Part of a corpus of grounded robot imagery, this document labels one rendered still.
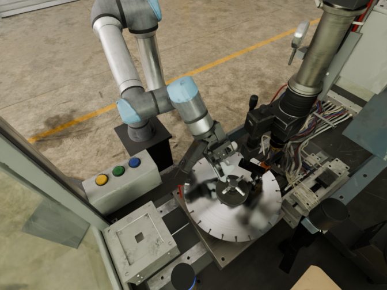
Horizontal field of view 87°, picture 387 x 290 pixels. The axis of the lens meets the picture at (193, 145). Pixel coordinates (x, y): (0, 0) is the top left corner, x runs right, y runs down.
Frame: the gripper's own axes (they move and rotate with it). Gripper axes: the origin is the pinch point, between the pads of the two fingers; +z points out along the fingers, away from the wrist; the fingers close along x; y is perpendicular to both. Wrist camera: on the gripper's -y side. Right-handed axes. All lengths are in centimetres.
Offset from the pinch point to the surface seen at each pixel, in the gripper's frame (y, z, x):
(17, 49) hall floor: -125, -139, 394
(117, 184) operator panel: -33.1, -9.6, 20.9
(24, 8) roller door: -97, -225, 538
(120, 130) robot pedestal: -26, -16, 66
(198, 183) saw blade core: -7.1, -0.5, 5.2
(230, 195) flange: -0.6, 4.7, -3.5
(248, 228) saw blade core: -2.1, 10.9, -12.6
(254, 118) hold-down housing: 11.7, -21.0, -13.0
